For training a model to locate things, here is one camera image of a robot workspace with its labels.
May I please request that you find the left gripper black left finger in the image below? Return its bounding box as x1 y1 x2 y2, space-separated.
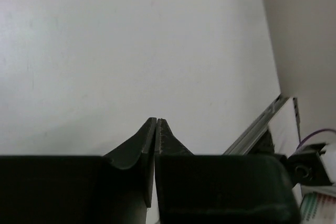
1 118 157 223

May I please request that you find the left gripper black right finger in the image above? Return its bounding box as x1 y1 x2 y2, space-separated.
154 119 301 223

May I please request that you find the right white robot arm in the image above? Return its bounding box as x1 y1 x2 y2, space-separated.
279 143 335 187

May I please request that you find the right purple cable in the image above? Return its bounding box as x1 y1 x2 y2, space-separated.
296 129 336 151

